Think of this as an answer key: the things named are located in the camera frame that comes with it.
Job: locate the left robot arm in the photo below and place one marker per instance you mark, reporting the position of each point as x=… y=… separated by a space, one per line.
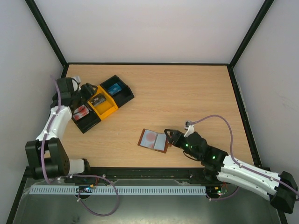
x=47 y=158

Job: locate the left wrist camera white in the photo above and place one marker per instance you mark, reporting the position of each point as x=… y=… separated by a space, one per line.
x=76 y=81

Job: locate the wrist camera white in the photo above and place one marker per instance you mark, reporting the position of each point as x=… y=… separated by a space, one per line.
x=76 y=81
x=189 y=127

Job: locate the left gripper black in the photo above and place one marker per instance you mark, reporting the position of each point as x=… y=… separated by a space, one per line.
x=90 y=91

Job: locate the red white circle card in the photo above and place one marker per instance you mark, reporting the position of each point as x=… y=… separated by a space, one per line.
x=148 y=139

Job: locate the brown leather card holder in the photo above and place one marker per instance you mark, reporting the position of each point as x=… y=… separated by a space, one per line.
x=161 y=144

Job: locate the dark card in bin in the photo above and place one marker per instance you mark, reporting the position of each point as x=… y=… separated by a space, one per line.
x=98 y=99

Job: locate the black frame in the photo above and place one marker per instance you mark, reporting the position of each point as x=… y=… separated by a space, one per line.
x=230 y=66

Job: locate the yellow bin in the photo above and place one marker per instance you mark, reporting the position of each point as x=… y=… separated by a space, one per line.
x=106 y=108

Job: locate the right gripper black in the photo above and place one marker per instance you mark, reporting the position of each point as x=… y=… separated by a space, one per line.
x=175 y=136

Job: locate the black bin left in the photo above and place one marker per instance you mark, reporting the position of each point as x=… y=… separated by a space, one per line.
x=88 y=121

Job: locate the red white card in bin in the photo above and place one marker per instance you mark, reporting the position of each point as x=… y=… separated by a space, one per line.
x=80 y=112

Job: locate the black bin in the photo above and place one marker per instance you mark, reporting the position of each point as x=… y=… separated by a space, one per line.
x=122 y=97
x=88 y=121

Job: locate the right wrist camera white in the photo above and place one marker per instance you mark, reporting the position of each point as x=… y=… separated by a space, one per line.
x=189 y=127

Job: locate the black bin right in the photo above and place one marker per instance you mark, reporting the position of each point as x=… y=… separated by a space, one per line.
x=122 y=97

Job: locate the blue card in bin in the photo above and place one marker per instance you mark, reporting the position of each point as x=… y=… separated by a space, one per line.
x=114 y=89

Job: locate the slotted cable duct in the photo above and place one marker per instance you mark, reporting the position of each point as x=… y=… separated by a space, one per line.
x=120 y=190

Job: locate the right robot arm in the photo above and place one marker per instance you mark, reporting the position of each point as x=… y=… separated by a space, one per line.
x=280 y=190

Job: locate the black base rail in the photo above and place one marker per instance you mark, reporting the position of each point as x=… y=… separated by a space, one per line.
x=190 y=175

